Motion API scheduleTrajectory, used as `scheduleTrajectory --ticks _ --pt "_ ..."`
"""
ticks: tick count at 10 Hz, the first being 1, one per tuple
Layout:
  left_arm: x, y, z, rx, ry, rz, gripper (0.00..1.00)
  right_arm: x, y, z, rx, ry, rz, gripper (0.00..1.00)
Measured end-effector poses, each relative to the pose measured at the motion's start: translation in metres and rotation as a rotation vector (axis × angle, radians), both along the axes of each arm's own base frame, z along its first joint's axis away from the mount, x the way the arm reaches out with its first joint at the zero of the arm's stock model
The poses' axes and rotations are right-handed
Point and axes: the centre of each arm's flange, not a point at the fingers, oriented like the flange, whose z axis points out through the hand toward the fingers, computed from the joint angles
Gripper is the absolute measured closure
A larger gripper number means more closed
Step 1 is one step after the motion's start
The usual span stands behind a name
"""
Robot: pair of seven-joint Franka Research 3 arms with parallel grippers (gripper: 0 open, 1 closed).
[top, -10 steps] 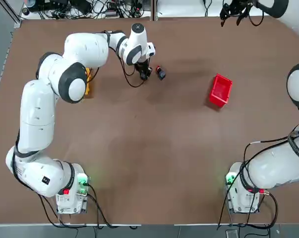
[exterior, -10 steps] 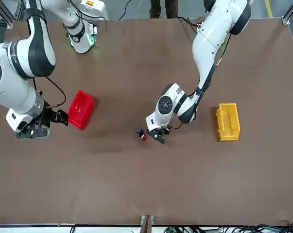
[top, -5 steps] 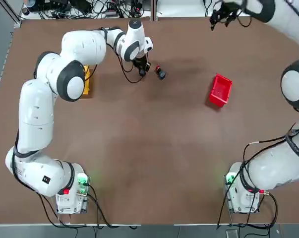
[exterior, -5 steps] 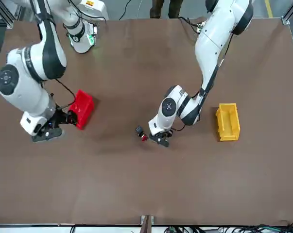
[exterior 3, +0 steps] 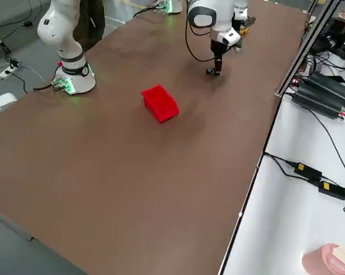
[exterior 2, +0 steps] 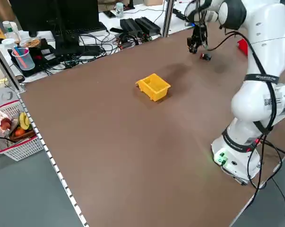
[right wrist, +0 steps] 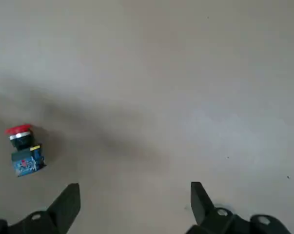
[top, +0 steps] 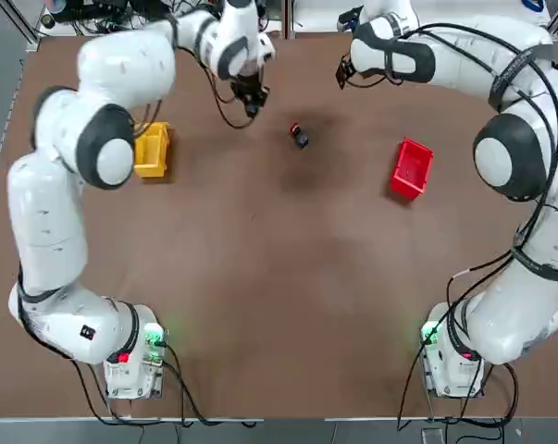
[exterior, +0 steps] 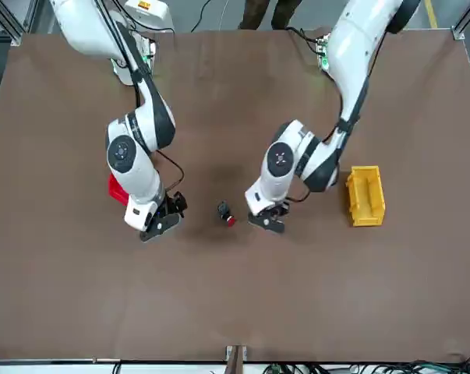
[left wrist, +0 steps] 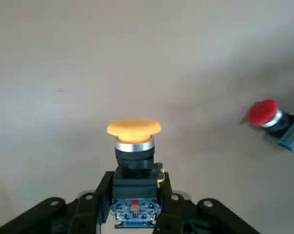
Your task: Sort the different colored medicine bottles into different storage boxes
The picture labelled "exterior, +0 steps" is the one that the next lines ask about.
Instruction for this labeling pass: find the red-capped dark medicine bottle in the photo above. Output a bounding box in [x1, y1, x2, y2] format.
[217, 200, 238, 228]

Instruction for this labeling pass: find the person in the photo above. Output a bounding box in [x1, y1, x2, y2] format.
[238, 0, 302, 30]

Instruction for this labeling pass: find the aluminium frame bracket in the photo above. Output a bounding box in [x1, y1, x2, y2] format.
[451, 11, 470, 40]

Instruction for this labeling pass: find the brown post with metal bracket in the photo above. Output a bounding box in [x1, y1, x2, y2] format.
[225, 344, 250, 374]

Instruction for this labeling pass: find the black cable to arm foot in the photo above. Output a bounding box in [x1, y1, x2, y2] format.
[287, 26, 323, 54]

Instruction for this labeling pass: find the red plastic storage box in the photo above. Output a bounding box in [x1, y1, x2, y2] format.
[108, 174, 129, 206]

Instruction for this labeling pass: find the green circuit board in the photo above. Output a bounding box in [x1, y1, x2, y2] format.
[316, 34, 332, 72]
[143, 41, 157, 73]

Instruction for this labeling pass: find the black floor cable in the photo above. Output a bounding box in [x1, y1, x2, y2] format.
[190, 0, 212, 33]

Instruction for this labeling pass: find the tangled black cable bundle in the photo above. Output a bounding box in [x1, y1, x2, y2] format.
[263, 352, 470, 374]

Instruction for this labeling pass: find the black table edge rail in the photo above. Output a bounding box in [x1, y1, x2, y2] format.
[0, 358, 122, 366]

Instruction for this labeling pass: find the thin grey floor cable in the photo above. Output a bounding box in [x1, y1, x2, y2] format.
[218, 0, 230, 30]

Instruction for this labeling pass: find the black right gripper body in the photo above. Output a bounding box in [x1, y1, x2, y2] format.
[155, 194, 175, 223]

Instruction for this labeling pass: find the aluminium frame post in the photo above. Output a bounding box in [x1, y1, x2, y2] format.
[0, 0, 25, 44]

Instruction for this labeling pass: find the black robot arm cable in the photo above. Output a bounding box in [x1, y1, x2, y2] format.
[92, 0, 186, 195]
[287, 38, 387, 203]

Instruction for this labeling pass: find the yellow plastic storage box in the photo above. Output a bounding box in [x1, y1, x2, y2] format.
[345, 165, 387, 228]

